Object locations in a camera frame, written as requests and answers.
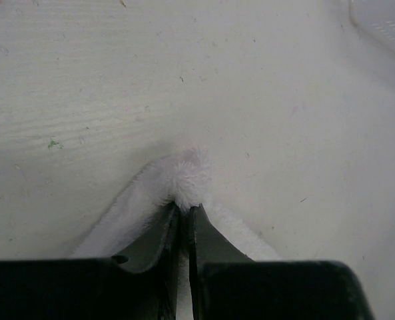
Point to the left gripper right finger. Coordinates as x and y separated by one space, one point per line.
226 284

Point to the white towel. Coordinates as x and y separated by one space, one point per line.
183 179

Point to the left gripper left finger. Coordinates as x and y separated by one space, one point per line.
138 282

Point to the white plastic basket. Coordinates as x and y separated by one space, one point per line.
376 18

